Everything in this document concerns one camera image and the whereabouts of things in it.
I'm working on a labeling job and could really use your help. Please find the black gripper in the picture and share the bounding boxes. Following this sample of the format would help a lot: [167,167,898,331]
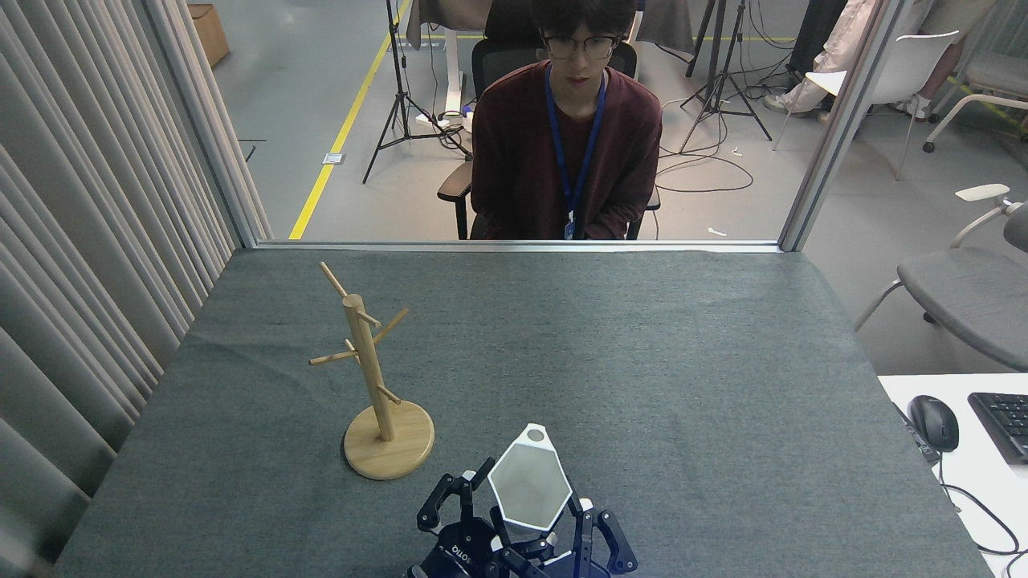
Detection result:
[500,495,640,578]
[410,457,521,578]

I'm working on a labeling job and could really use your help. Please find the white hexagonal cup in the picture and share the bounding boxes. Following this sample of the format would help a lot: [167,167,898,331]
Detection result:
[487,423,574,534]

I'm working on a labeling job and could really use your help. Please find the wooden cup rack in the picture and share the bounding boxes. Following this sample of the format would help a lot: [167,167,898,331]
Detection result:
[308,262,435,481]

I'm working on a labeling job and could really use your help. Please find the grey felt table cloth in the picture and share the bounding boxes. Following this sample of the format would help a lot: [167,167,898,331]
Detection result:
[52,247,993,578]

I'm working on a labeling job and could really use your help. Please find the black computer mouse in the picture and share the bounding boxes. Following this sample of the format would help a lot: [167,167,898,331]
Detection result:
[909,395,960,453]

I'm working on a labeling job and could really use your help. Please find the black tripod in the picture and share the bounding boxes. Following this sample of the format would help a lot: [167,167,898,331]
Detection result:
[679,0,773,153]
[363,0,475,185]

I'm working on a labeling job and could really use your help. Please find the white standing desk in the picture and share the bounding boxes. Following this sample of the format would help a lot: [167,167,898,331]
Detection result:
[406,0,492,152]

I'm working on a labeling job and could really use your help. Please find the black keyboard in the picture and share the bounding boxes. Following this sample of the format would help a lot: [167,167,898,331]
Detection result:
[968,392,1028,466]

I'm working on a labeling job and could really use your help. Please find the black office chair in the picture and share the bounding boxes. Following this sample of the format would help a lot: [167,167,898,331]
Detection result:
[438,0,662,241]

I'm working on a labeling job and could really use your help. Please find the grey padded chair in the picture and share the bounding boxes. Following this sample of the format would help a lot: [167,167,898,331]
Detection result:
[854,184,1028,372]

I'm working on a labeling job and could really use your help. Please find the black glasses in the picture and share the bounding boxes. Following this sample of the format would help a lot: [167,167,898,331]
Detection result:
[541,34,622,62]

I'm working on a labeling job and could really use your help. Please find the beige pleated curtain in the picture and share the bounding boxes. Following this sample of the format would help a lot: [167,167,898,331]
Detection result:
[0,0,274,578]

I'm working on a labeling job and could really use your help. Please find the cardboard box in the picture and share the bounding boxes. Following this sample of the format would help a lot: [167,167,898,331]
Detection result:
[189,4,230,67]

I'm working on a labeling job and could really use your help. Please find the seated person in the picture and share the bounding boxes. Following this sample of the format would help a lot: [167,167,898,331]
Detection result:
[763,0,998,121]

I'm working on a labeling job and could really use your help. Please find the white plastic chair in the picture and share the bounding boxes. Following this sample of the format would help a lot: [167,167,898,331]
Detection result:
[773,31,961,181]

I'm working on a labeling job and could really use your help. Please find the grey chair with white legs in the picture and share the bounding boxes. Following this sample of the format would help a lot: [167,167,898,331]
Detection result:
[922,48,1028,153]

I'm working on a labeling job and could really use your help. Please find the blue lanyard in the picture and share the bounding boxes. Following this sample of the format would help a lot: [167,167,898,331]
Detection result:
[545,64,609,242]

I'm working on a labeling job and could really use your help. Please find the black mouse cable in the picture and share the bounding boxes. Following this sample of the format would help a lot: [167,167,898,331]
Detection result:
[936,452,1022,556]

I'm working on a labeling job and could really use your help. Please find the silver frame post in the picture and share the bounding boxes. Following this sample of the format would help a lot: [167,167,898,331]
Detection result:
[779,0,894,253]
[143,0,259,246]

